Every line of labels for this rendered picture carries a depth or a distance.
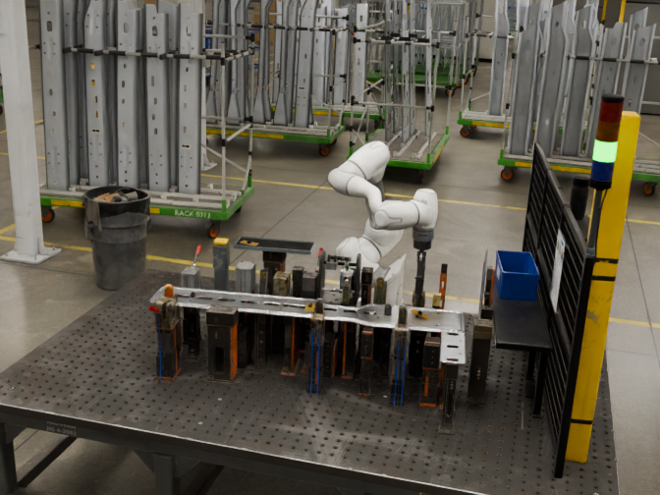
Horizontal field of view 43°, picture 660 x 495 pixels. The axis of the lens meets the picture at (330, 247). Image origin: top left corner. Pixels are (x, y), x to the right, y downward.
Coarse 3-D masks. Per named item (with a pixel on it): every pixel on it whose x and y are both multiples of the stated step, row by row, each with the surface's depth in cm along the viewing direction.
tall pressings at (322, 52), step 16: (368, 16) 1268; (320, 32) 1259; (336, 32) 1284; (320, 48) 1263; (336, 48) 1284; (320, 64) 1269; (336, 64) 1289; (304, 80) 1286; (320, 80) 1274; (336, 80) 1294; (272, 96) 1302; (320, 96) 1281; (336, 96) 1300
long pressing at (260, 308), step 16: (160, 288) 382; (176, 288) 382; (192, 304) 365; (208, 304) 365; (224, 304) 366; (240, 304) 366; (256, 304) 367; (304, 304) 369; (368, 304) 371; (384, 304) 372; (336, 320) 357; (352, 320) 356; (368, 320) 356; (384, 320) 356; (416, 320) 357; (432, 320) 358; (448, 320) 359; (464, 320) 361
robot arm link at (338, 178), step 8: (336, 168) 391; (344, 168) 386; (352, 168) 384; (328, 176) 392; (336, 176) 385; (344, 176) 382; (352, 176) 380; (360, 176) 385; (336, 184) 384; (344, 184) 380; (344, 192) 383
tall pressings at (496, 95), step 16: (496, 0) 1223; (528, 0) 1212; (544, 0) 1190; (576, 0) 1172; (592, 0) 1212; (496, 16) 1229; (544, 16) 1195; (592, 16) 1173; (496, 32) 1236; (496, 48) 1246; (544, 48) 1207; (496, 64) 1253; (592, 64) 1206; (512, 80) 1246; (496, 96) 1263; (512, 96) 1257; (496, 112) 1269
